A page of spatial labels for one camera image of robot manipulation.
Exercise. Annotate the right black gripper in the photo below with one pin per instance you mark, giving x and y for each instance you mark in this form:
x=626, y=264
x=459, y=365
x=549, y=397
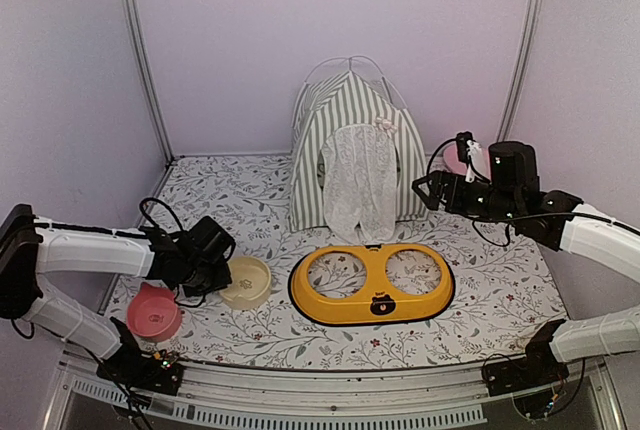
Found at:
x=439, y=189

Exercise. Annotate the left aluminium frame post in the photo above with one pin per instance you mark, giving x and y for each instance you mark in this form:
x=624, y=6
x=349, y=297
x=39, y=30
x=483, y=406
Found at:
x=134, y=24

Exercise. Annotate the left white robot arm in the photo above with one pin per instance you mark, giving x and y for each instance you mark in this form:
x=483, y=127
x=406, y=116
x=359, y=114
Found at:
x=33, y=247

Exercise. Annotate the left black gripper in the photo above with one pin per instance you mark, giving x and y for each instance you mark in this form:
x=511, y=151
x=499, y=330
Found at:
x=222, y=280

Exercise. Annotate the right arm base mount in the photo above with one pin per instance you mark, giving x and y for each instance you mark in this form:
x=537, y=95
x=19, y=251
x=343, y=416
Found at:
x=503, y=374

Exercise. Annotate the right aluminium frame post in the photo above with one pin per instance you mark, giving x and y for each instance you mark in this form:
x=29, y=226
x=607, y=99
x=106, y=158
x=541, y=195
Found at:
x=523, y=54

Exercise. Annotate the front aluminium rail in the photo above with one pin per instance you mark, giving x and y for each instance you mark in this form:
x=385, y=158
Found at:
x=233, y=397

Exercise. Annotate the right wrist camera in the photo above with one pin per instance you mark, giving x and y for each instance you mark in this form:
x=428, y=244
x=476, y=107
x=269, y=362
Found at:
x=472, y=155

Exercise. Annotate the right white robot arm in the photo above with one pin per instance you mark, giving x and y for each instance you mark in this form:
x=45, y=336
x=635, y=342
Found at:
x=608, y=248

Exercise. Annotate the aluminium frame post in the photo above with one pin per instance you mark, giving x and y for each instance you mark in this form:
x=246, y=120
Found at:
x=134, y=24
x=523, y=54

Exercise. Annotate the red cat-ear pet bowl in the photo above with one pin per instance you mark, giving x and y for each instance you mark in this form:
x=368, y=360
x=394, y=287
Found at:
x=153, y=314

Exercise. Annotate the pink plate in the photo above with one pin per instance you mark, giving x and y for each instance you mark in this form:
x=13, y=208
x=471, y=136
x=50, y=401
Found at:
x=454, y=165

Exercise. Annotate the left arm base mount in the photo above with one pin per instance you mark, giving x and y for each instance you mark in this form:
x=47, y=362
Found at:
x=130, y=367

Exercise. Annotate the cream pet bowl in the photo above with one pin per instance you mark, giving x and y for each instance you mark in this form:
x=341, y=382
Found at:
x=251, y=283

